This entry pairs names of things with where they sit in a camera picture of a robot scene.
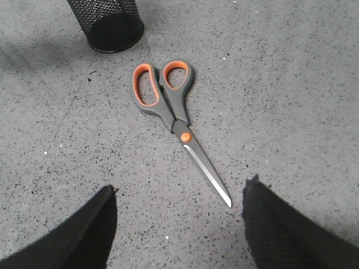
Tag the black mesh pen holder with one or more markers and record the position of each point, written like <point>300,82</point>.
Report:
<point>109,26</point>

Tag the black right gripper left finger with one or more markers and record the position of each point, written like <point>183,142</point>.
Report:
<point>83,241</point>

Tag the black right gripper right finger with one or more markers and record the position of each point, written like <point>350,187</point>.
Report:
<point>279,236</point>

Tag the grey orange scissors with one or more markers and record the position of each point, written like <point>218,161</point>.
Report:
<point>170,107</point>

